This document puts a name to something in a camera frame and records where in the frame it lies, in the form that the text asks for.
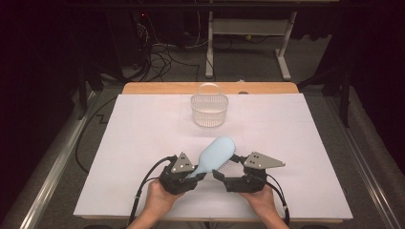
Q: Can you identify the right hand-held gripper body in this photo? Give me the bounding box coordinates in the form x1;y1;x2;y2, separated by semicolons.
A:
223;151;287;194

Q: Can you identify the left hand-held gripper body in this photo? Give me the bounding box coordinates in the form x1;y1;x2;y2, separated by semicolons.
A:
158;152;207;196

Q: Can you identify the light blue hairbrush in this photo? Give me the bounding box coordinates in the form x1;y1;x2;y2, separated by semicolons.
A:
185;136;237;179

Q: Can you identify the white plastic basket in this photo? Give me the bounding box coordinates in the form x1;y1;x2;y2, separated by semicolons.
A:
190;82;229;129

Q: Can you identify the person's right hand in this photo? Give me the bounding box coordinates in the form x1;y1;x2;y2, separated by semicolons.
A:
240;184;277;218

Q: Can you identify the person's left hand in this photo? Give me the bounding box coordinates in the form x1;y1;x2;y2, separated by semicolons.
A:
143;179;185;218

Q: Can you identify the white table mat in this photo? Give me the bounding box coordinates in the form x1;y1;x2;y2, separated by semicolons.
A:
74;94;353;221

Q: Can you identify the black metal stand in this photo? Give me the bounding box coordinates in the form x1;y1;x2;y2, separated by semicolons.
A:
77;60;105;120
297;61;353;129

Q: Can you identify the left hand-held gripper cable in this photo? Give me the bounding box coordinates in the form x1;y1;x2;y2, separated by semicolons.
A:
128;155;178;225

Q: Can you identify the hand-held gripper cable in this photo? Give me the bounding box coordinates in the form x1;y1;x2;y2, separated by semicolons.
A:
128;155;178;225
266;173;291;227

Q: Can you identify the right hand-held gripper cable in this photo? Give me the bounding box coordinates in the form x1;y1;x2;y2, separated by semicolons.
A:
266;173;291;227

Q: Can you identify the black floor cable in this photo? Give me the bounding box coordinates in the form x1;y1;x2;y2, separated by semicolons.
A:
75;96;118;175

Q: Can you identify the aluminium floor rail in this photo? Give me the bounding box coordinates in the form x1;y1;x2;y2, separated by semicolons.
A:
327;94;403;229
18;91;97;229

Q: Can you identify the tangle of floor cables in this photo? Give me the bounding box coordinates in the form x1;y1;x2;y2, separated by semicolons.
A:
133;12;211;82

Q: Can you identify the white metal desk frame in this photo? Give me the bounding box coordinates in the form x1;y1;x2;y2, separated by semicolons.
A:
204;10;299;81

